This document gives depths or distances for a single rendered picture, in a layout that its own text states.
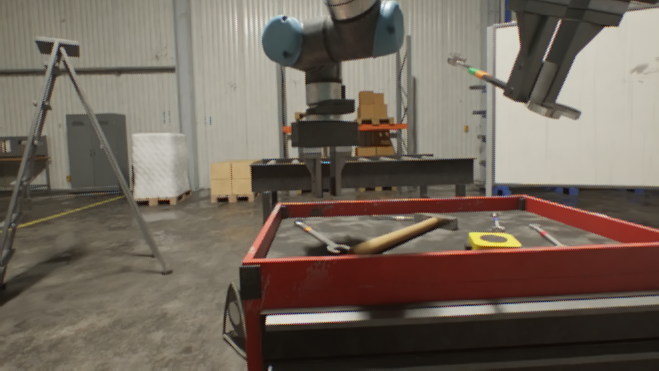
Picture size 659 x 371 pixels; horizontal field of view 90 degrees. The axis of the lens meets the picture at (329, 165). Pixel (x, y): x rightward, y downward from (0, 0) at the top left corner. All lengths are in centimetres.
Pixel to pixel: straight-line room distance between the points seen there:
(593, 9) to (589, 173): 263
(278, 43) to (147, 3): 943
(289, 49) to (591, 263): 57
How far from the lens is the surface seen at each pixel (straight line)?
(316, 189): 66
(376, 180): 359
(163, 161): 691
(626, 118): 305
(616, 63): 306
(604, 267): 68
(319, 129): 65
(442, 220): 83
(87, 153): 950
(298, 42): 55
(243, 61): 888
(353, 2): 49
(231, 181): 663
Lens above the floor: 112
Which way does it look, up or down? 4 degrees down
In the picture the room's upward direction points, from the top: 1 degrees counter-clockwise
